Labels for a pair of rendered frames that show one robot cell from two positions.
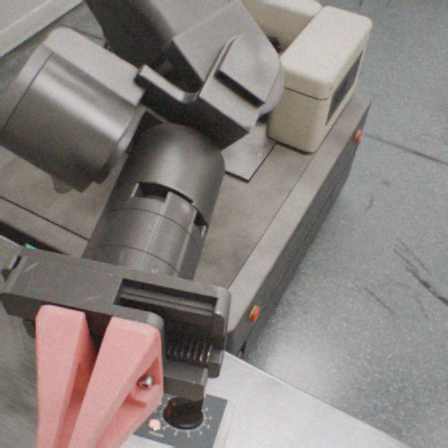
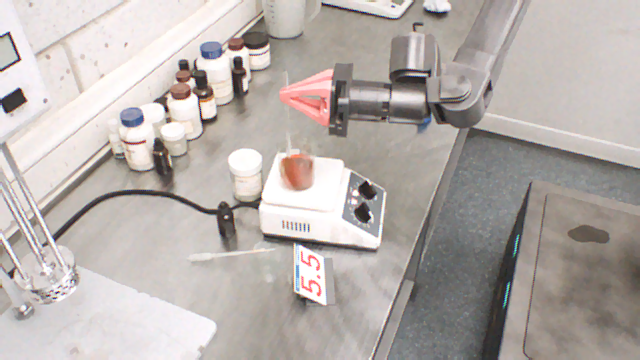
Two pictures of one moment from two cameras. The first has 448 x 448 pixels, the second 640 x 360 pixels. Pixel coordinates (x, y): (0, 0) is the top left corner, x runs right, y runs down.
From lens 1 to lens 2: 61 cm
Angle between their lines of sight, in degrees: 57
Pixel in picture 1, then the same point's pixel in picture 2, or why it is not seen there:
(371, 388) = not seen: outside the picture
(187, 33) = (455, 64)
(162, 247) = (364, 91)
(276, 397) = (391, 272)
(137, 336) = (326, 85)
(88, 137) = (397, 60)
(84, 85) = (414, 50)
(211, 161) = (416, 102)
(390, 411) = not seen: outside the picture
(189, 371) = (333, 122)
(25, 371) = (378, 174)
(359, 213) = not seen: outside the picture
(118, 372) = (316, 86)
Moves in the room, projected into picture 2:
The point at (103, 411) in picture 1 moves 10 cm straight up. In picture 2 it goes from (306, 88) to (306, 20)
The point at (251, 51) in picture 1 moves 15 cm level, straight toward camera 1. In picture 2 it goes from (458, 82) to (340, 81)
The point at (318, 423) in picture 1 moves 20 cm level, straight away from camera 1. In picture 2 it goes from (380, 292) to (511, 341)
